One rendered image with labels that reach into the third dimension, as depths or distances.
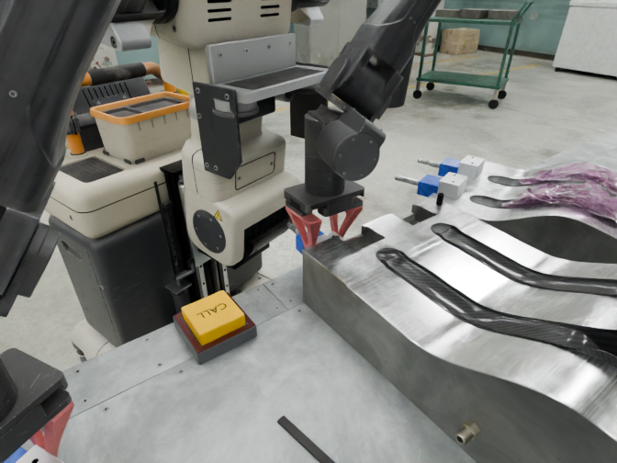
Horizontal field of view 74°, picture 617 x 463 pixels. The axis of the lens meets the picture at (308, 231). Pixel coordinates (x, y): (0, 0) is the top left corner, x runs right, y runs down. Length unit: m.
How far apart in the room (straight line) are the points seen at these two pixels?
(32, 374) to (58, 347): 1.48
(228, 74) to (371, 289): 0.46
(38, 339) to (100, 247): 0.96
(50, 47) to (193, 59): 0.60
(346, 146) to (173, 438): 0.35
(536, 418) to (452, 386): 0.08
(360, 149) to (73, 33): 0.32
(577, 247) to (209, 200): 0.65
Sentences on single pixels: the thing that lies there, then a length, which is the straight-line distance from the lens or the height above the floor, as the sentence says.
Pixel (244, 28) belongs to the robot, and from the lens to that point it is 0.82.
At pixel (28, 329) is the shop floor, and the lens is 2.02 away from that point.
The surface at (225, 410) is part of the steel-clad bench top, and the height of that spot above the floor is 0.80.
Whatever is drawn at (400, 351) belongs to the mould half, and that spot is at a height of 0.86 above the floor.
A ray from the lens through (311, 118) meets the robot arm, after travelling 0.54.
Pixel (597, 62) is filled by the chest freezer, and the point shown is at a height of 0.21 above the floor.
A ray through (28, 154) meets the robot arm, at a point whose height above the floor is 1.12.
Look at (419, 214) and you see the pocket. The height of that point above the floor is 0.88.
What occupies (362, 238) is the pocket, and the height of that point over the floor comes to 0.87.
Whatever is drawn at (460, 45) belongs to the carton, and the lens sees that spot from 8.58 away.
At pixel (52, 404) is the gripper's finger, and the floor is 0.91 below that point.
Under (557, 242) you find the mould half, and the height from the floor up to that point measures 0.85.
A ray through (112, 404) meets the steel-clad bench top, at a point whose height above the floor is 0.80.
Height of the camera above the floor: 1.19
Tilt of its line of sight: 32 degrees down
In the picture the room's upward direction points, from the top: straight up
